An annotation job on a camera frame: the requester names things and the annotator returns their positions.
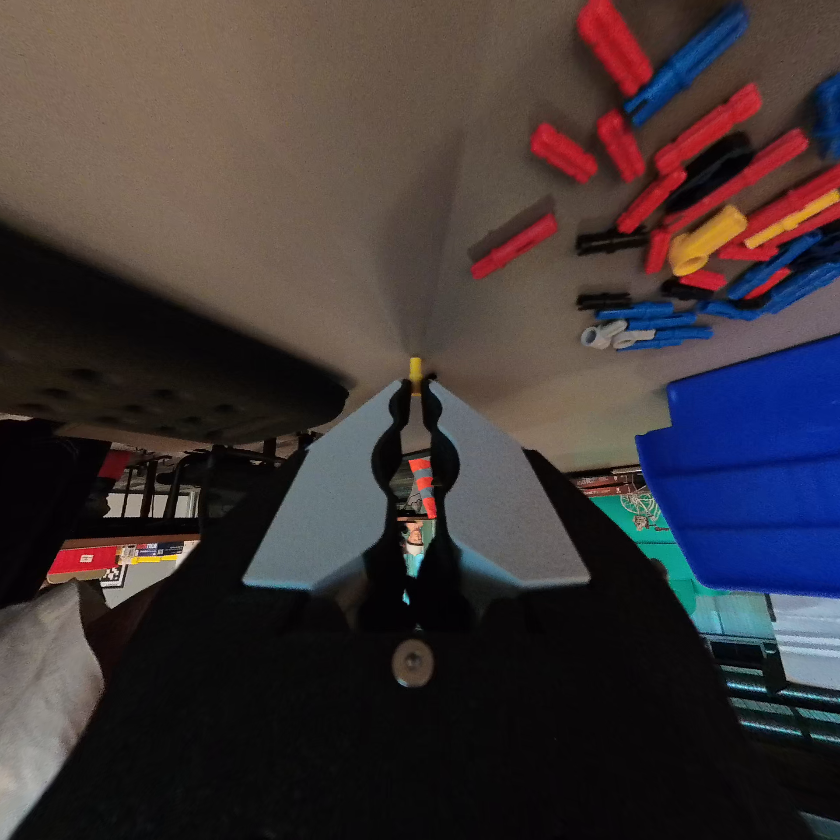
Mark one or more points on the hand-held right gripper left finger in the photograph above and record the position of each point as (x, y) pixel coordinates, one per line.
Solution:
(315, 518)

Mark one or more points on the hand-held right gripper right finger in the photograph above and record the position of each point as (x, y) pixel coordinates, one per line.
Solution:
(512, 518)

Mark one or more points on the small yellow lego connector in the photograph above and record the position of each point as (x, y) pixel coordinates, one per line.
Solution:
(415, 371)

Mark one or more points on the blue plastic bin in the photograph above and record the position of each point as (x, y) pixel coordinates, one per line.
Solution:
(754, 472)

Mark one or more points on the pile of red blue lego pins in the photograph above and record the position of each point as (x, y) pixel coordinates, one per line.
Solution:
(709, 197)

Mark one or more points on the wooden bicycle model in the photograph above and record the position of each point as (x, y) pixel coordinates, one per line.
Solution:
(638, 510)

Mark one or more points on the teal storage box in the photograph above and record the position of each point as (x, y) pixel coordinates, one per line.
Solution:
(669, 564)

